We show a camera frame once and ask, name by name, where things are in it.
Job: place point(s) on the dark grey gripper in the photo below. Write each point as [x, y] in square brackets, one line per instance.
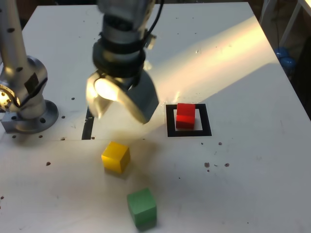
[130, 83]

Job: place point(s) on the yellow cube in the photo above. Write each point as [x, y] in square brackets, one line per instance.
[115, 157]

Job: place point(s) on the red cube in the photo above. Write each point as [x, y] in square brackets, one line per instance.
[185, 117]

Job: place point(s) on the green cube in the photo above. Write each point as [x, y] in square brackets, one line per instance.
[142, 208]

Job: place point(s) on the black tape square outline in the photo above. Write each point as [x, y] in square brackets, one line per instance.
[209, 121]

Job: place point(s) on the black tape strip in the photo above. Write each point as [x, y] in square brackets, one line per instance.
[87, 128]

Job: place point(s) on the blue round object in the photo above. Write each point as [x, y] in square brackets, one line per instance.
[285, 59]

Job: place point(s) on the white metal frame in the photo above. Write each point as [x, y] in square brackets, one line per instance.
[291, 21]

